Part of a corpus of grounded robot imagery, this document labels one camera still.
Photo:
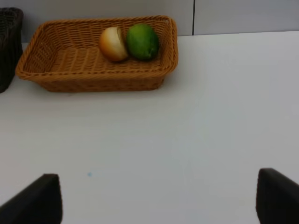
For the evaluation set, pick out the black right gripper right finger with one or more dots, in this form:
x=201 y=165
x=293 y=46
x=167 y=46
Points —
x=277 y=198

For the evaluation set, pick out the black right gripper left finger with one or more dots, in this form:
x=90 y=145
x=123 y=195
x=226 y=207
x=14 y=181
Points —
x=39 y=203

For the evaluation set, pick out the red yellow peach fruit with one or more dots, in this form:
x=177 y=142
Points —
x=112 y=45

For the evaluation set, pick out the green lime fruit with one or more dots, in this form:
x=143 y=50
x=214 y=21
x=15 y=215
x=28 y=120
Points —
x=142 y=42

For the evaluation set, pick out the orange wicker basket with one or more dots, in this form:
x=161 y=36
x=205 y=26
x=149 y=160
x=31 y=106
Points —
x=64 y=56

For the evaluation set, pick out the dark brown wicker basket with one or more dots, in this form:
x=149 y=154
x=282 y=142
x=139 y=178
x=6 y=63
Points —
x=10 y=44

